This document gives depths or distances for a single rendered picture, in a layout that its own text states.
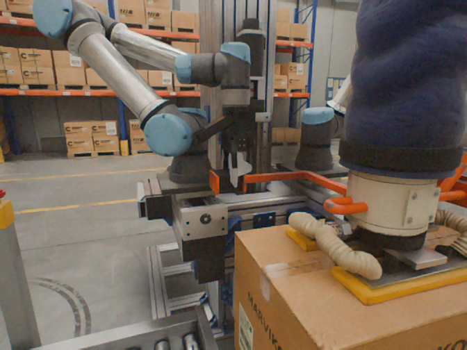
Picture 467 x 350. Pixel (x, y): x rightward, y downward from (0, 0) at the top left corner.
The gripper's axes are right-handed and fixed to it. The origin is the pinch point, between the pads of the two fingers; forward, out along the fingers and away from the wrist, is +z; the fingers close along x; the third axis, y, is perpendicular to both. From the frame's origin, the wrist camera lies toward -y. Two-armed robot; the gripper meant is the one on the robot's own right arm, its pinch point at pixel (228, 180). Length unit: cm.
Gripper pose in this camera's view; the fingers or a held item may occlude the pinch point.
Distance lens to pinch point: 76.9
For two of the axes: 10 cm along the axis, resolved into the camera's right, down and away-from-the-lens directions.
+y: 9.5, -0.8, 2.9
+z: 0.0, 9.6, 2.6
